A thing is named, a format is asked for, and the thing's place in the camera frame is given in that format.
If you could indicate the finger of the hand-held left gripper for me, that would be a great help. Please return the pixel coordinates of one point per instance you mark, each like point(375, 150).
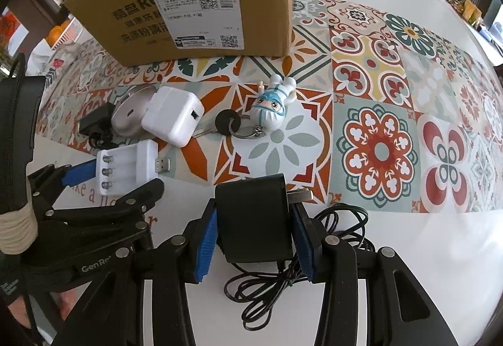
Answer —
point(133, 198)
point(80, 172)

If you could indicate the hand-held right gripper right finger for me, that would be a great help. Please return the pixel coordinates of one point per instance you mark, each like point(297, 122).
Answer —
point(304, 251)

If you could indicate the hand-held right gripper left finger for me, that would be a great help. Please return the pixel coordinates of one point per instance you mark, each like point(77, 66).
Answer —
point(204, 247)

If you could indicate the white battery charger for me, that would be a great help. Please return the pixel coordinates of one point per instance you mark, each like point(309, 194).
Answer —
point(133, 161)

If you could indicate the small black adapter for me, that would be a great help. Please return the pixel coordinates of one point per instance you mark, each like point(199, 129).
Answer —
point(94, 121)

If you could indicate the round metal tin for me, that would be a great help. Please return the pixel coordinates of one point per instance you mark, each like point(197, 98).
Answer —
point(125, 114)

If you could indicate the white power cube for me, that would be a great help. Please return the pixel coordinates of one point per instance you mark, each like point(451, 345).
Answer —
point(169, 114)

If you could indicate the person's left forearm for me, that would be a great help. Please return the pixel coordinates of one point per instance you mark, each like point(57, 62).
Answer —
point(11, 310)

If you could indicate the floral tissue box cover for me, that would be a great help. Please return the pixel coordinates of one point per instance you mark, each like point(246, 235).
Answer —
point(55, 63)

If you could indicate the red door poster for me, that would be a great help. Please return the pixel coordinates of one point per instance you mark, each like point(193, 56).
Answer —
point(8, 29)

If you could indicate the orange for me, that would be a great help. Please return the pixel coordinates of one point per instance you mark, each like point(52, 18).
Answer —
point(55, 33)

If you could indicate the white fruit basket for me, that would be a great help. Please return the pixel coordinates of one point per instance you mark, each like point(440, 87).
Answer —
point(70, 33)

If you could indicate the white television cabinet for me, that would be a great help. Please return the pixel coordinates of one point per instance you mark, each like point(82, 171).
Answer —
point(491, 43)

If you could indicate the yellow paper bag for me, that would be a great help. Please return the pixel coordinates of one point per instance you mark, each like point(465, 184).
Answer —
point(472, 10)

